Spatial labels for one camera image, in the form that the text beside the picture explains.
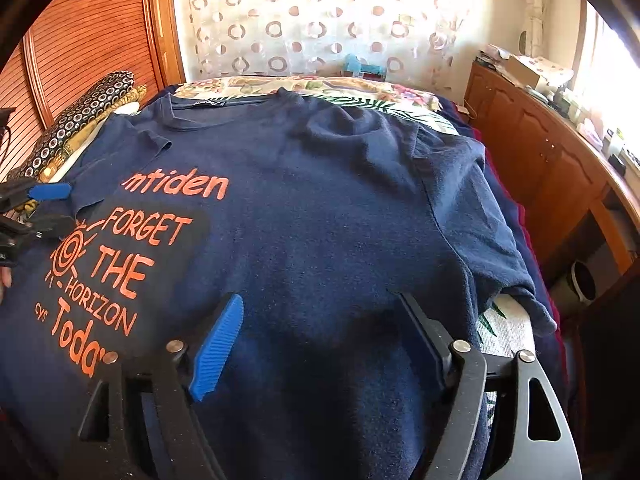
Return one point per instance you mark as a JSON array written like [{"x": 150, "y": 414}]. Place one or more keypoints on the floral leaf print bedsheet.
[{"x": 350, "y": 90}]

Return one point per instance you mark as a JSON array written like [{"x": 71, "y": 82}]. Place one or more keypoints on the dark circle pattern pillow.
[{"x": 75, "y": 120}]

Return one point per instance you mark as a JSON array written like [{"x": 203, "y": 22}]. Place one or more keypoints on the white round appliance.
[{"x": 580, "y": 280}]

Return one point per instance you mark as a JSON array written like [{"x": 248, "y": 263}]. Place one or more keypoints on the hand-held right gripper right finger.
[{"x": 425, "y": 342}]

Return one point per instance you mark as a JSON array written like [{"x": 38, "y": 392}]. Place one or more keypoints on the teal plastic object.
[{"x": 362, "y": 66}]

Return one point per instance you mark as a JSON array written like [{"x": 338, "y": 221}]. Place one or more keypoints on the wooden side cabinet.
[{"x": 535, "y": 160}]

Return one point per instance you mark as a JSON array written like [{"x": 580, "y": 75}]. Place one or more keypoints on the yellow patterned pillow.
[{"x": 127, "y": 96}]

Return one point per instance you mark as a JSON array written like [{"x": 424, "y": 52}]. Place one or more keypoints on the cardboard box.
[{"x": 525, "y": 71}]

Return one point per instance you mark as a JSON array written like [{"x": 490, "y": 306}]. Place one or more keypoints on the wooden slatted wardrobe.
[{"x": 90, "y": 25}]

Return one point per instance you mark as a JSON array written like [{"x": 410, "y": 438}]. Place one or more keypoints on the white circle pattern curtain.
[{"x": 320, "y": 15}]

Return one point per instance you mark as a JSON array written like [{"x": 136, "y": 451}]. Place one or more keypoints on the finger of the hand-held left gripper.
[
  {"x": 47, "y": 225},
  {"x": 50, "y": 191}
]

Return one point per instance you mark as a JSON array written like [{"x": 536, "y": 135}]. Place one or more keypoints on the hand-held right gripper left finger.
[{"x": 220, "y": 345}]

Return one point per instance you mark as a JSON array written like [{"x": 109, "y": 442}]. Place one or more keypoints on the bright window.
[{"x": 615, "y": 60}]

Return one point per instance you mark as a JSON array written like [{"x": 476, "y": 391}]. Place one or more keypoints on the pile of small household items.
[{"x": 570, "y": 105}]

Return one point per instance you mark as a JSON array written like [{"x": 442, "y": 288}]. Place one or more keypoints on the navy blue printed t-shirt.
[{"x": 310, "y": 210}]

